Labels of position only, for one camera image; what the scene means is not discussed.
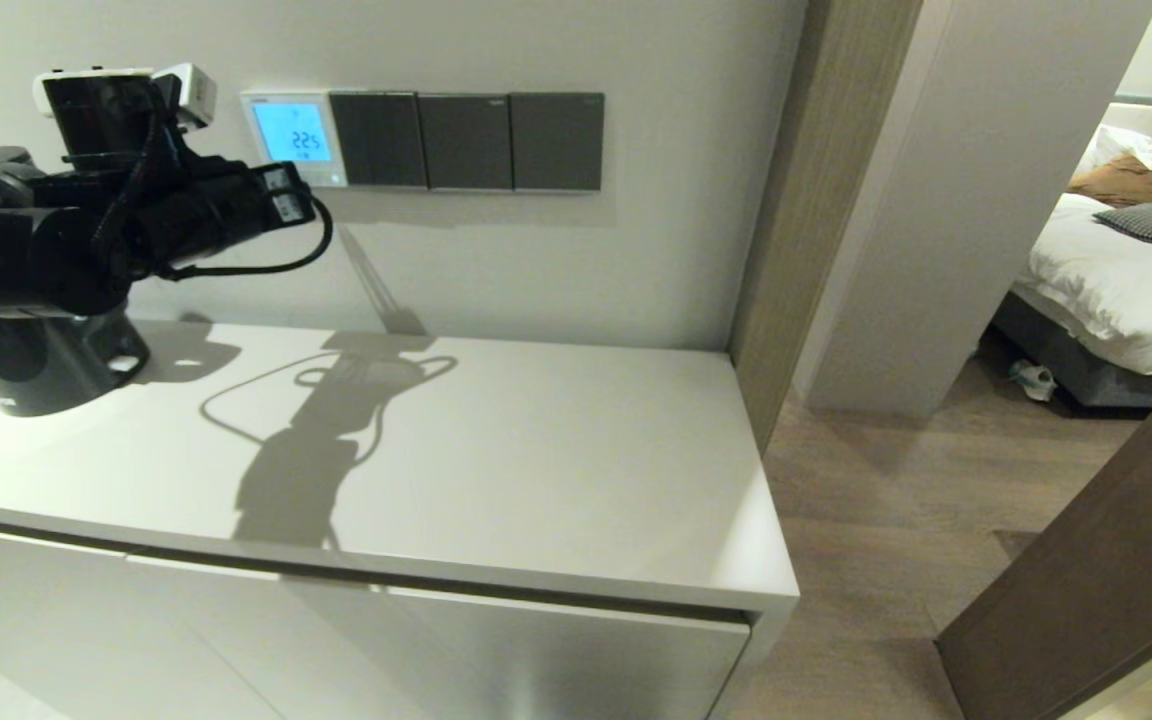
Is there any narrow white cabinet door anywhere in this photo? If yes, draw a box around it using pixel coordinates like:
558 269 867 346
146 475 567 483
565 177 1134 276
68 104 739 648
0 518 287 720

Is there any white slipper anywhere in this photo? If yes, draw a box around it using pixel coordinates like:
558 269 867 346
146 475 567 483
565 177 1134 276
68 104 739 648
1009 360 1057 403

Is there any dark grey switch panel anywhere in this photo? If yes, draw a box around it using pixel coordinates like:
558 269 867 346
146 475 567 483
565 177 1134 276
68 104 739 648
328 91 428 189

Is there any dark brown wooden door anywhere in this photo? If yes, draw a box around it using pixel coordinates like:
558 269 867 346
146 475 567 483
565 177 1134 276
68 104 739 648
936 340 1152 720

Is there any black electric kettle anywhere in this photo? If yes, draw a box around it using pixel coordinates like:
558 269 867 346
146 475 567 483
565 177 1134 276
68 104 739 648
0 147 150 417

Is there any black looped cable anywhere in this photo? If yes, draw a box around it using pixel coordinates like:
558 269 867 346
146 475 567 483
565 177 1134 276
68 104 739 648
158 192 335 281

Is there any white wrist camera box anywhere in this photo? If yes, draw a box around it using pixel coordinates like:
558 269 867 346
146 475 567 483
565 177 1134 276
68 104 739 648
154 63 217 129

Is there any wood grain door frame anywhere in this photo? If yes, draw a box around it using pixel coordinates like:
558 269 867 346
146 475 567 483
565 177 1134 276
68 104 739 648
728 0 927 456

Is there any small white pillow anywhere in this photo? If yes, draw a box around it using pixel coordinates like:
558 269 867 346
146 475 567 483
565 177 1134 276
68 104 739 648
1076 125 1152 176

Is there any white cabinet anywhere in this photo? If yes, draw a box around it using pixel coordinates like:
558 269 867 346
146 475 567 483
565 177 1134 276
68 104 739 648
0 320 800 720

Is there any brown cushion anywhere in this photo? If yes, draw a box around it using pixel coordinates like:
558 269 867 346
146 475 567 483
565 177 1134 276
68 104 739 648
1068 152 1152 211

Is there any white wall thermostat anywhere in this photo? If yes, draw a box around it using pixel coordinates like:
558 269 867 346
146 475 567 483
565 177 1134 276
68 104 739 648
240 89 348 189

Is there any grey bed base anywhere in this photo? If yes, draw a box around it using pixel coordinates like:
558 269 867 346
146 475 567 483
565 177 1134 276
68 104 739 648
991 295 1152 409

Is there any wide white cabinet door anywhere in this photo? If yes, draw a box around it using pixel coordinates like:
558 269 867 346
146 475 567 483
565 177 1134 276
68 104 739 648
126 553 752 720

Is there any white bed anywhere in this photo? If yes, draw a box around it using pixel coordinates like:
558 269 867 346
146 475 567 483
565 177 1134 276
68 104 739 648
1011 190 1152 379

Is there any black braided camera cable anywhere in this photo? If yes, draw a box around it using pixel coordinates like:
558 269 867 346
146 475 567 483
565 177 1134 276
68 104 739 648
96 80 172 263

